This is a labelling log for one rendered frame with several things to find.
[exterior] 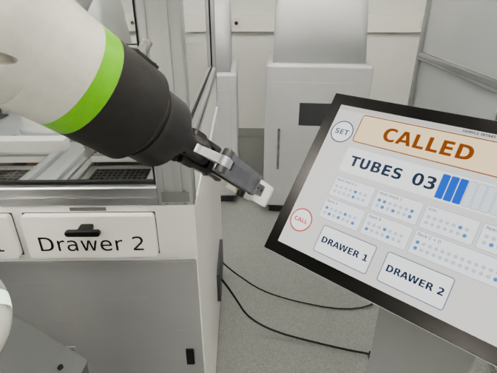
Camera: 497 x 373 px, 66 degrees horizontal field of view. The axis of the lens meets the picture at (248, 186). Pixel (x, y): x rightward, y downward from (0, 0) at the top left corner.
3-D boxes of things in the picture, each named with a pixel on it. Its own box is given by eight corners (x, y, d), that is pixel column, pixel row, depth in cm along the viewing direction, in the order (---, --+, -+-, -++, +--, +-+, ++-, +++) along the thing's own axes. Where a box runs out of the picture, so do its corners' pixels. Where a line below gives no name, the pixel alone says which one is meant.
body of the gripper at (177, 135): (183, 86, 34) (239, 133, 41) (129, 75, 39) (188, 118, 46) (144, 163, 33) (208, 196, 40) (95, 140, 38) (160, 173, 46)
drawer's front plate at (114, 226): (157, 257, 89) (152, 215, 84) (30, 258, 88) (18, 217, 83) (159, 252, 90) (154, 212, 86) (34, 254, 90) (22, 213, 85)
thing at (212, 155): (176, 125, 39) (207, 134, 35) (211, 147, 43) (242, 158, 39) (165, 146, 39) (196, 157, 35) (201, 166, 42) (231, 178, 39)
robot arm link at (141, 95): (29, 129, 34) (78, 156, 28) (91, 14, 35) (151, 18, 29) (87, 156, 38) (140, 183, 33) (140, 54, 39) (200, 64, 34)
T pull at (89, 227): (100, 237, 82) (98, 232, 81) (64, 237, 82) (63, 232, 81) (105, 228, 85) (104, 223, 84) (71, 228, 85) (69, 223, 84)
